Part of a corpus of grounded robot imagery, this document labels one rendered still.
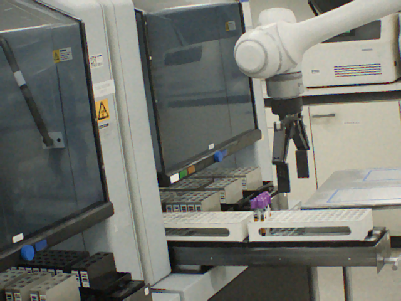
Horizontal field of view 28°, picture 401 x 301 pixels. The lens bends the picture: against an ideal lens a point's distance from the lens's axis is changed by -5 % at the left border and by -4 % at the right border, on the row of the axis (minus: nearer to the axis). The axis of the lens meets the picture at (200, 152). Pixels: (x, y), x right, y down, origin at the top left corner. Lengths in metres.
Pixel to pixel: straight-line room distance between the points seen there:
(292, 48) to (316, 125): 2.67
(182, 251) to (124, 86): 0.45
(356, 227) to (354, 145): 2.46
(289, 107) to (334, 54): 2.41
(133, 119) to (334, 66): 2.47
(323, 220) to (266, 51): 0.46
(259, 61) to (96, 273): 0.57
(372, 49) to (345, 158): 0.61
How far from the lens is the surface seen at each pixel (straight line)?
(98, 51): 1.85
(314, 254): 1.94
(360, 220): 1.90
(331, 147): 4.39
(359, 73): 4.28
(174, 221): 2.11
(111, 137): 1.87
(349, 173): 2.62
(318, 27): 1.74
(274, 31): 1.74
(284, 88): 1.90
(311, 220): 1.96
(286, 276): 2.58
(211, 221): 2.06
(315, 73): 4.36
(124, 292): 1.76
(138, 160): 1.97
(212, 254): 2.05
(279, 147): 1.88
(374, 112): 4.28
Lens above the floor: 1.38
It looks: 10 degrees down
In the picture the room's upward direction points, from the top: 8 degrees counter-clockwise
